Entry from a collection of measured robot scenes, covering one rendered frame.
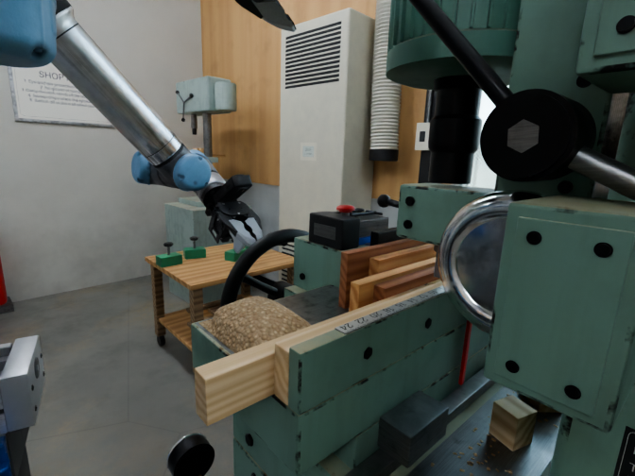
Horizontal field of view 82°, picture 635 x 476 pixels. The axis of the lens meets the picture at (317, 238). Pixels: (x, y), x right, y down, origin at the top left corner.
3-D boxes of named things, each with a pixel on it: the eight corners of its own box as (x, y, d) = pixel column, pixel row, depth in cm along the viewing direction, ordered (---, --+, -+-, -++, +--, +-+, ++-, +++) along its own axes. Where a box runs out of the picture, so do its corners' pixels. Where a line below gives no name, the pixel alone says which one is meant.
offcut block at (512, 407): (531, 443, 41) (538, 411, 40) (512, 451, 39) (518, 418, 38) (506, 424, 43) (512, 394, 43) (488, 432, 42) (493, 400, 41)
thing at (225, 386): (496, 278, 65) (499, 256, 64) (507, 281, 64) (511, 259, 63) (196, 413, 29) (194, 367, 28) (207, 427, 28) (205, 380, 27)
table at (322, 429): (410, 265, 92) (412, 242, 91) (546, 304, 70) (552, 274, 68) (162, 338, 52) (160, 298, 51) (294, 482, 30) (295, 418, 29)
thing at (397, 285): (454, 288, 59) (459, 257, 58) (466, 292, 58) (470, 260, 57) (370, 324, 46) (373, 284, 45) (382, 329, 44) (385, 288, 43)
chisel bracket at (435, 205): (422, 240, 54) (428, 182, 52) (524, 263, 44) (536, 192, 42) (391, 247, 49) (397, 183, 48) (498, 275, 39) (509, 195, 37)
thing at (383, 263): (425, 280, 63) (429, 243, 61) (435, 283, 61) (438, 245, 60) (366, 301, 53) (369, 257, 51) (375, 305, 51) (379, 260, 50)
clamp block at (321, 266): (347, 270, 76) (350, 228, 74) (401, 289, 67) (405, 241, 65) (290, 285, 67) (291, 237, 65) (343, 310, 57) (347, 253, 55)
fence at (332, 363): (542, 272, 69) (547, 245, 68) (552, 275, 68) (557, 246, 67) (286, 407, 30) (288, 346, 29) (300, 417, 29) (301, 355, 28)
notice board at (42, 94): (118, 127, 290) (113, 64, 280) (119, 127, 289) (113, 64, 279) (14, 121, 245) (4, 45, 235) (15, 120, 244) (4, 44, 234)
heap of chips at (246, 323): (262, 305, 50) (262, 279, 49) (333, 347, 40) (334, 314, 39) (198, 323, 44) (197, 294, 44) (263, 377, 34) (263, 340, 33)
